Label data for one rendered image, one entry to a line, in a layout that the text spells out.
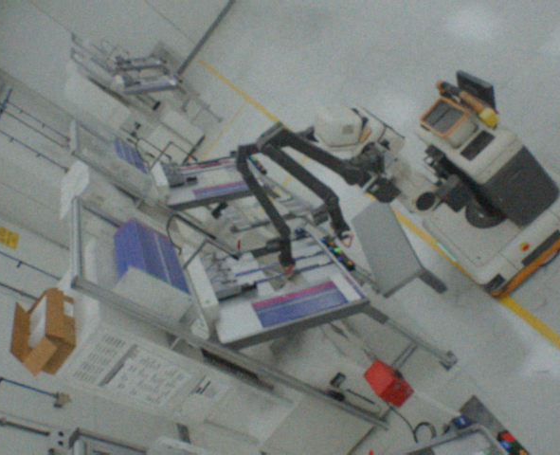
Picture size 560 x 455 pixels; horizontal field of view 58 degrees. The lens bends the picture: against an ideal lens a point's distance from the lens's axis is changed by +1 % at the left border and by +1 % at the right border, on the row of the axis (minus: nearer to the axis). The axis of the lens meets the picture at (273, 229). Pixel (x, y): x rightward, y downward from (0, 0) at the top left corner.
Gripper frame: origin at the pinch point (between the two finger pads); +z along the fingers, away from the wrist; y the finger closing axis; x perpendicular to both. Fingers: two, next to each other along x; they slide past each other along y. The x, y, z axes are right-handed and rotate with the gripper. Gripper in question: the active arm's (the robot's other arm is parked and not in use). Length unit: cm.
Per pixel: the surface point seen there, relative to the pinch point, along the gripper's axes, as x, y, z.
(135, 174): -62, -118, -21
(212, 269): -36.5, -10.5, -6.2
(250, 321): -28.6, 27.9, 0.6
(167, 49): 53, -770, 19
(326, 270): 19.1, 5.6, 0.6
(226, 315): -37.5, 18.6, 0.8
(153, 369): -75, 39, 1
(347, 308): 15.0, 37.9, 0.0
